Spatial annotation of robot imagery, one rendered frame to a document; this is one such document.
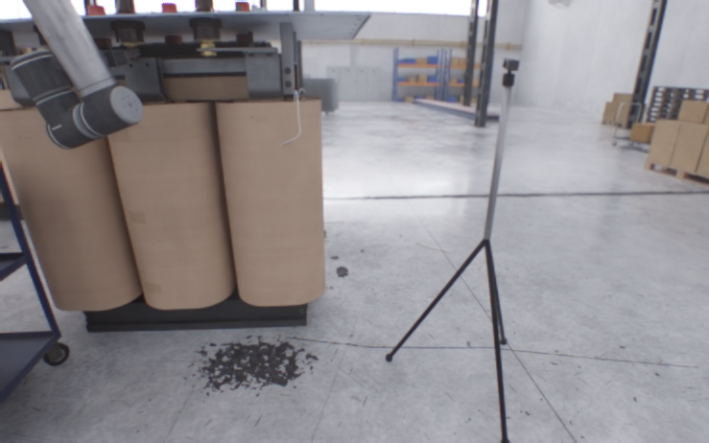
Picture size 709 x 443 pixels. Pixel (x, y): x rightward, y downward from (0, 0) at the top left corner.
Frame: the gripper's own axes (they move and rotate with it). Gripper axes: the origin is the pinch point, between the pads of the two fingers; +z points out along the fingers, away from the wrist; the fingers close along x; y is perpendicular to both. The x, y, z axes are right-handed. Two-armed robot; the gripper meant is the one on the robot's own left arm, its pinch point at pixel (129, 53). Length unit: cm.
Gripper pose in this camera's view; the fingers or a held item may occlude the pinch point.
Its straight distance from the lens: 154.8
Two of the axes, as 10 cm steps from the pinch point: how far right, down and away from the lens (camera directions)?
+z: 2.5, -5.4, 8.0
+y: -0.5, -8.4, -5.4
